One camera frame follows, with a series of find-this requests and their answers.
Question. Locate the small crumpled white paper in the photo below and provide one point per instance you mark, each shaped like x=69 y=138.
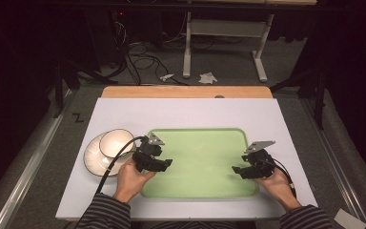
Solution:
x=166 y=77

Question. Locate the white desk frame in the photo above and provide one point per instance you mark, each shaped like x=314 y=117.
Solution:
x=225 y=28

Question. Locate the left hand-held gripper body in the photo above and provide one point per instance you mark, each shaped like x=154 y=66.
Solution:
x=147 y=151

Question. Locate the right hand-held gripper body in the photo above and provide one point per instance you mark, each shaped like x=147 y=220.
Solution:
x=259 y=162

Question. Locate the light green tray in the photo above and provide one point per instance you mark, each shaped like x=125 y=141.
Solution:
x=200 y=159

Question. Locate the metal floor rail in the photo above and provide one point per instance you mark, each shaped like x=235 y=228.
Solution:
x=333 y=152
x=28 y=165

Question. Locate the person's right hand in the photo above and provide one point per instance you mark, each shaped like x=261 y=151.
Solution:
x=278 y=187

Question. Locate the black metal stand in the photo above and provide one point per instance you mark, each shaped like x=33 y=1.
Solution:
x=319 y=95
x=58 y=89

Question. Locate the white ribbed plate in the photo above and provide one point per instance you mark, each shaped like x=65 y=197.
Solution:
x=93 y=159

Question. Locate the flat white paper sheet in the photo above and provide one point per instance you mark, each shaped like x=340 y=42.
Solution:
x=349 y=219

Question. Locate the person's left hand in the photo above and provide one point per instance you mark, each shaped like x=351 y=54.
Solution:
x=132 y=183

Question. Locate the white table cover board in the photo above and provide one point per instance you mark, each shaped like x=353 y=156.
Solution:
x=184 y=114

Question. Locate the white bowl dark rim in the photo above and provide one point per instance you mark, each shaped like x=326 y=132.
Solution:
x=116 y=143

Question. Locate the wooden table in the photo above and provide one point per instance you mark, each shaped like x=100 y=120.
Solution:
x=184 y=91

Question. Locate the person's striped lap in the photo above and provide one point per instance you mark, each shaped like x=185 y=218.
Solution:
x=190 y=225

